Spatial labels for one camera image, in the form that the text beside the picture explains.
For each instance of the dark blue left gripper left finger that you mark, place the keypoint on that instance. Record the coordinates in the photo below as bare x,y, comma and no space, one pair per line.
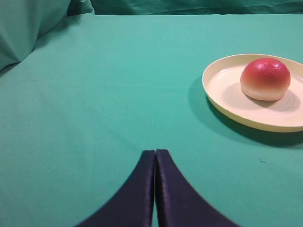
132,204

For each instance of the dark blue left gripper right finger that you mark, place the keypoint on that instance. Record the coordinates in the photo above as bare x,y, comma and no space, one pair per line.
178,203

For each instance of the pale yellow round plate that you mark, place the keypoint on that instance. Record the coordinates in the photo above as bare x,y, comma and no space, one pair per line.
221,82

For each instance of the green tablecloth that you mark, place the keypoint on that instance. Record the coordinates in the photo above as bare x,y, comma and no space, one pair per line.
76,114

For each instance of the round red-topped bread bun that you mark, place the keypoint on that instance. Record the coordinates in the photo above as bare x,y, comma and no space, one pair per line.
265,79

